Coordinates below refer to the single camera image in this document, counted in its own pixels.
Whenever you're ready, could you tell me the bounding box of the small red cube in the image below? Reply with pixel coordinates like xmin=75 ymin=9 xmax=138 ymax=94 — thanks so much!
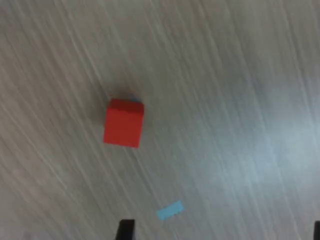
xmin=103 ymin=98 xmax=145 ymax=149

